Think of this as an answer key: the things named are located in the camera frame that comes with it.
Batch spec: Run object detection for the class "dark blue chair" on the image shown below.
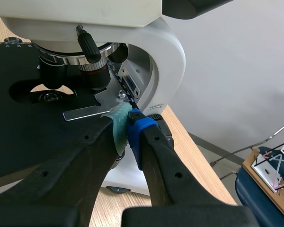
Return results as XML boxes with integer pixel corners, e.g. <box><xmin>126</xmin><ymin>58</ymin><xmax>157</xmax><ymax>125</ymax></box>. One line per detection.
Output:
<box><xmin>234</xmin><ymin>124</ymin><xmax>284</xmax><ymax>227</ymax></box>

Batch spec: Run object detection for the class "white and black microscope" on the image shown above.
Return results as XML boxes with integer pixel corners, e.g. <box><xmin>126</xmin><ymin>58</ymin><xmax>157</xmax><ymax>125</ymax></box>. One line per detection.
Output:
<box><xmin>0</xmin><ymin>0</ymin><xmax>235</xmax><ymax>197</ymax></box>

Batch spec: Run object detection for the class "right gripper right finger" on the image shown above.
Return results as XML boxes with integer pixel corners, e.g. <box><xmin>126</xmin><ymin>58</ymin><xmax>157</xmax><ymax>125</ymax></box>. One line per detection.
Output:
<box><xmin>121</xmin><ymin>109</ymin><xmax>261</xmax><ymax>227</ymax></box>

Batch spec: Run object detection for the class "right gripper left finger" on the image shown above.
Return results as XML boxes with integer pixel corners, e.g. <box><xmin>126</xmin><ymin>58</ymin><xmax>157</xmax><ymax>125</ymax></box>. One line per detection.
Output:
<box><xmin>0</xmin><ymin>103</ymin><xmax>130</xmax><ymax>227</ymax></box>

